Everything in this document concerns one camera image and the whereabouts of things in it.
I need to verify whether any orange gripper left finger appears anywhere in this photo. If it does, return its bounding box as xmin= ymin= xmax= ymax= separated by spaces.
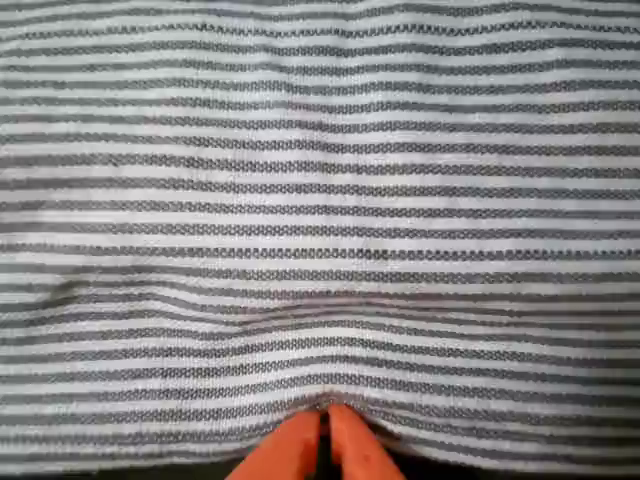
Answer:
xmin=225 ymin=411 xmax=322 ymax=480

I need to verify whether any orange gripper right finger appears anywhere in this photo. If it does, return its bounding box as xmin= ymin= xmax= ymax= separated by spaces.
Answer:
xmin=327 ymin=403 xmax=407 ymax=480

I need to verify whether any striped grey cloth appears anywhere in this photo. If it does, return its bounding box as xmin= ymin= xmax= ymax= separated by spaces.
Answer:
xmin=0 ymin=0 xmax=640 ymax=476

